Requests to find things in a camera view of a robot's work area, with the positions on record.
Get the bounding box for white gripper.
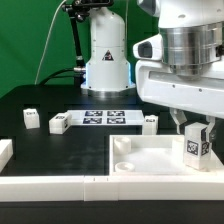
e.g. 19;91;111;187
132;33;224;145

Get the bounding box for white square table top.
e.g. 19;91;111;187
109;135;224;176

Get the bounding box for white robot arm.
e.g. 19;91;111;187
84;0;224;138

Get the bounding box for white front fence wall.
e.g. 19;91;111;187
0;175;224;202

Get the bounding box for white fence wall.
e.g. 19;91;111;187
0;175;224;202
0;139;13;173

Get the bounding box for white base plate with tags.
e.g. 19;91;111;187
68;110;144;126

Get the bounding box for black cable bundle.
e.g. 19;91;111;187
38;66;87;86

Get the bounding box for black camera stand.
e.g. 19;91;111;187
62;0;114;67

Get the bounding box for white cable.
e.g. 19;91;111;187
34;0;68;86

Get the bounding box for white left fence wall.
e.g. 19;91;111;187
0;139;13;173

